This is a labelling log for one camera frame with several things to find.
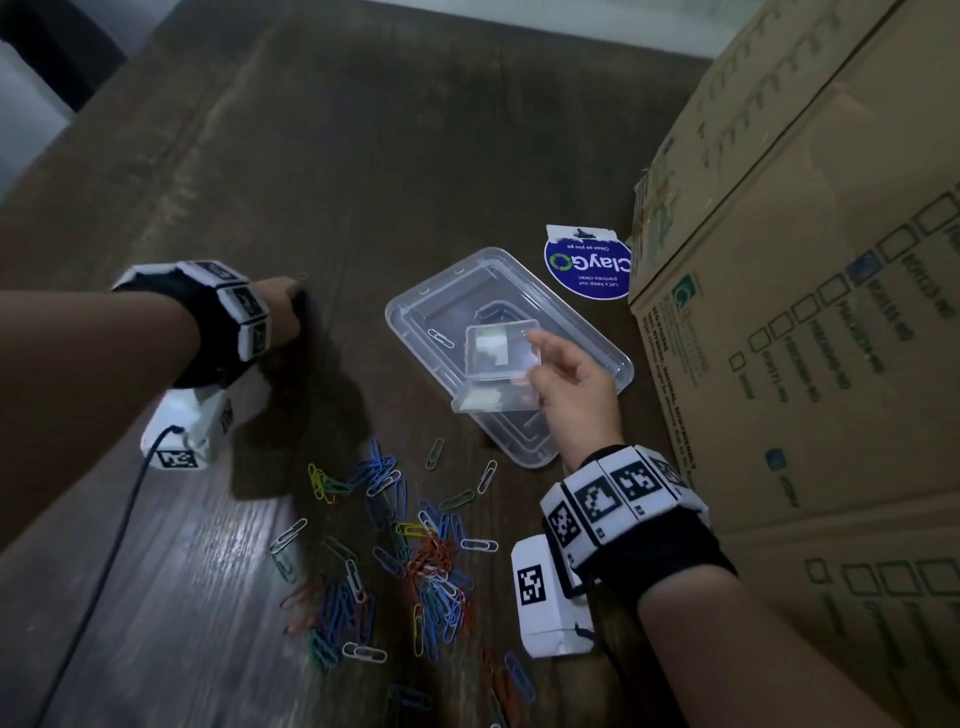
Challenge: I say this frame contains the person's right hand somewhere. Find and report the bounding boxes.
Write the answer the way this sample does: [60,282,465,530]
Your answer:
[524,329,625,474]

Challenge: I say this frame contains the person's left hand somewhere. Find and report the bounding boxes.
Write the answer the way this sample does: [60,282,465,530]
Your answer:
[251,275,305,354]

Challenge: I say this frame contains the small clear paper clip box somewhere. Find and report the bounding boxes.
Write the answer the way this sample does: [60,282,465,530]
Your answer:
[449,318,545,415]

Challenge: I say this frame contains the clear plastic container lid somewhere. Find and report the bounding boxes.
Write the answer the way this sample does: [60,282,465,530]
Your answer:
[384,247,635,470]

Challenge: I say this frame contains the coloured paper clips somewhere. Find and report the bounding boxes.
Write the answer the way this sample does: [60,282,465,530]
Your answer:
[268,327,541,728]

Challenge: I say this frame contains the person's left forearm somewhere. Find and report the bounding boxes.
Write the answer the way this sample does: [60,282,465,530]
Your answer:
[0,288,204,556]

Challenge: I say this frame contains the person's right forearm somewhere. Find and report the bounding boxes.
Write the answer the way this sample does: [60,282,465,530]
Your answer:
[637,566,901,728]

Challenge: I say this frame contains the black wristband with marker tiles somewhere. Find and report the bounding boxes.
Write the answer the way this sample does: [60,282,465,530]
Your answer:
[112,260,273,390]
[539,444,738,609]

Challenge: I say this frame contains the round blue sticker card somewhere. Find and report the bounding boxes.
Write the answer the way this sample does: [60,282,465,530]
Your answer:
[543,223,634,301]

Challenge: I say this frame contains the large printed cardboard box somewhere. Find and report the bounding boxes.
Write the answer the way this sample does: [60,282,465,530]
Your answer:
[628,0,960,728]

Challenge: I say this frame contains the black camera cable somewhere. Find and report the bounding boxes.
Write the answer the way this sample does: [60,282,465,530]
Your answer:
[29,425,185,728]
[575,623,635,684]

